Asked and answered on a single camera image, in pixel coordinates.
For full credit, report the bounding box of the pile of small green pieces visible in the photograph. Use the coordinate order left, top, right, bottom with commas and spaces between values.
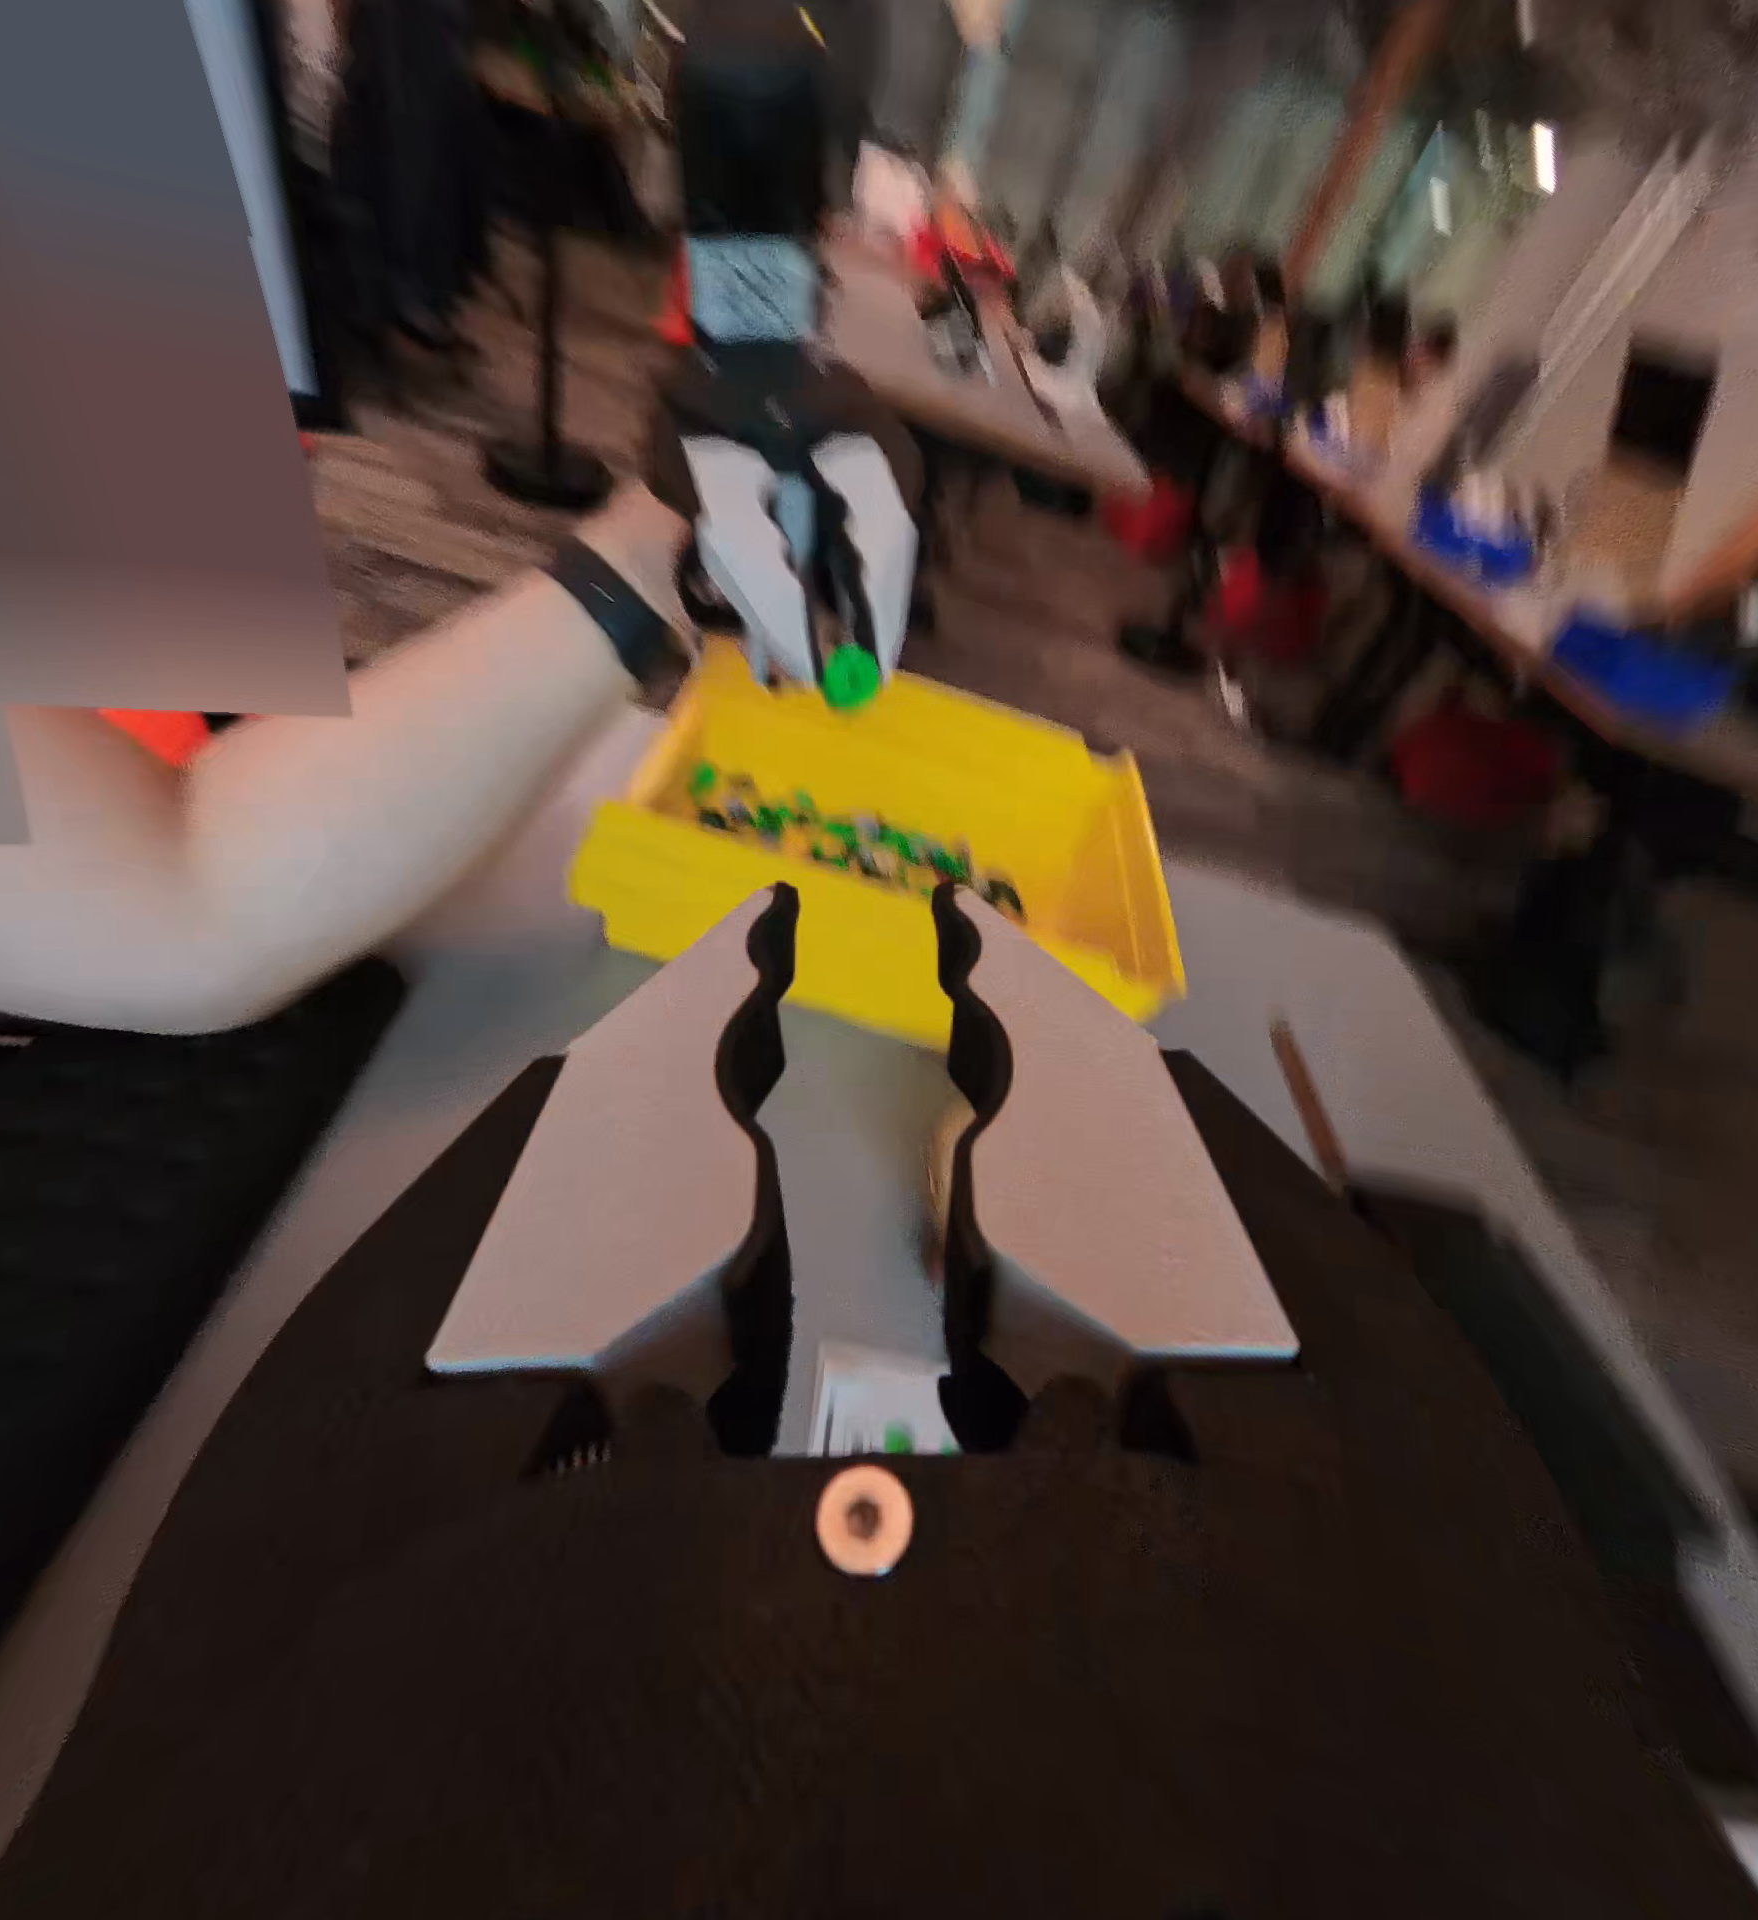
684, 762, 1031, 924

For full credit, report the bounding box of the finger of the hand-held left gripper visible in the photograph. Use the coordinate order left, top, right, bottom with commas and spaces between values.
681, 436, 826, 696
822, 437, 923, 673

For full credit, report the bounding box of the person's left forearm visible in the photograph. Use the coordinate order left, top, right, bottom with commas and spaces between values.
0, 576, 642, 1036

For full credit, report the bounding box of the blue bin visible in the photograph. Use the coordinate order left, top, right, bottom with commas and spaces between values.
1550, 607, 1741, 737
1411, 479, 1541, 586

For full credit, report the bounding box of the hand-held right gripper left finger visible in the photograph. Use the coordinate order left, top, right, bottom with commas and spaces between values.
426, 881, 798, 1457

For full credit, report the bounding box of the yellow plastic bin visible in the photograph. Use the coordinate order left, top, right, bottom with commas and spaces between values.
567, 637, 1188, 1052

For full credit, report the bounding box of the black wristband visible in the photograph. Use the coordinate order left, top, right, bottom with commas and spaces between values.
546, 537, 694, 692

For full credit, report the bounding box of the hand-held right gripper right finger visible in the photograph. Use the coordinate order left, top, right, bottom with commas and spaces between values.
932, 881, 1300, 1457

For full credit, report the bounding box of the grey desk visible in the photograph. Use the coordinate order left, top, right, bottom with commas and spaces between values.
0, 706, 1758, 1920

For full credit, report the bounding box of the long wooden background table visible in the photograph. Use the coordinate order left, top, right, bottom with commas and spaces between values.
1180, 358, 1758, 813

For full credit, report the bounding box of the black dotted mat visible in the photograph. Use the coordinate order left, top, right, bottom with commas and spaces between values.
0, 960, 408, 1764

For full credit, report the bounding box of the black pole stand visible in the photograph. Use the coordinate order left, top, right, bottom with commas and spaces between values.
486, 196, 619, 515

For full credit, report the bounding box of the person's left hand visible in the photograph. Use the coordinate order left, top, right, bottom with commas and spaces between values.
598, 481, 705, 623

